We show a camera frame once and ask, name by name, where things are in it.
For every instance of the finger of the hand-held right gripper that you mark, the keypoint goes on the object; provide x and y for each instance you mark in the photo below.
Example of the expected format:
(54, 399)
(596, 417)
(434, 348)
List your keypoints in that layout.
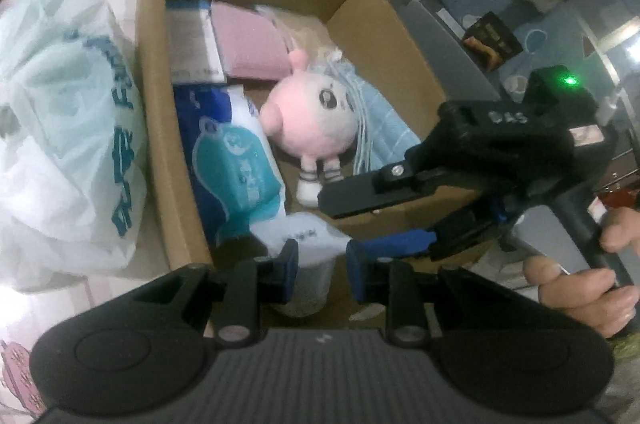
(390, 244)
(365, 196)

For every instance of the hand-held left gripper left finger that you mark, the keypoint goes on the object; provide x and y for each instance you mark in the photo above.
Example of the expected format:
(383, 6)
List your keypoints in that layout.
(286, 264)

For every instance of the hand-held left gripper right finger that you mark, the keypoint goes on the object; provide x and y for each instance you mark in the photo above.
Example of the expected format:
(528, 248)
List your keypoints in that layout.
(357, 274)

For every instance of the white plastic packet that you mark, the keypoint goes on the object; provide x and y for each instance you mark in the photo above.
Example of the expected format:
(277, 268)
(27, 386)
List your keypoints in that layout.
(300, 234)

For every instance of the light blue checked towel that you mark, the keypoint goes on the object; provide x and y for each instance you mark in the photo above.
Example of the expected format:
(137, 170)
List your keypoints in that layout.
(390, 123)

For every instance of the pink plush toy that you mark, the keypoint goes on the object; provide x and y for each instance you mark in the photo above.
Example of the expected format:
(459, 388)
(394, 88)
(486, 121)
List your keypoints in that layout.
(300, 113)

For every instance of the blue wet wipes packet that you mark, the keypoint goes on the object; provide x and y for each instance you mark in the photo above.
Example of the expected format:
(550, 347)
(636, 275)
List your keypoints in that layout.
(230, 163)

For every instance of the large brown cardboard box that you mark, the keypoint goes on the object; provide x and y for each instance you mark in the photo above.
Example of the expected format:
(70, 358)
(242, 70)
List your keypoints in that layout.
(350, 3)

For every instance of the blue carton with white label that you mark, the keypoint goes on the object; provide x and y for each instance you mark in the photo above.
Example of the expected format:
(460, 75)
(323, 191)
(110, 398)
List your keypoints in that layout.
(192, 43)

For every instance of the person's right hand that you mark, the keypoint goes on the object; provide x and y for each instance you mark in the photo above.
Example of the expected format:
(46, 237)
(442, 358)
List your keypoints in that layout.
(590, 299)

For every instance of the dark box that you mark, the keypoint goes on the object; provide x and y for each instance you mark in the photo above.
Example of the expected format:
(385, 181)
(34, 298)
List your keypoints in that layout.
(492, 38)

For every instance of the blue floor mat with circles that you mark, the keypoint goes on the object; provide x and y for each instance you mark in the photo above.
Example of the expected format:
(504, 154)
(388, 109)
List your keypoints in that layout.
(550, 23)

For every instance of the beige cloth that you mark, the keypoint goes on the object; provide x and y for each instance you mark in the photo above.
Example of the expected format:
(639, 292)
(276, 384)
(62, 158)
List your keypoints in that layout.
(305, 33)

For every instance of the white plastic bag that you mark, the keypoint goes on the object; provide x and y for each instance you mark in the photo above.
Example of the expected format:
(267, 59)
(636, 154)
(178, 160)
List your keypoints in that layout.
(60, 128)

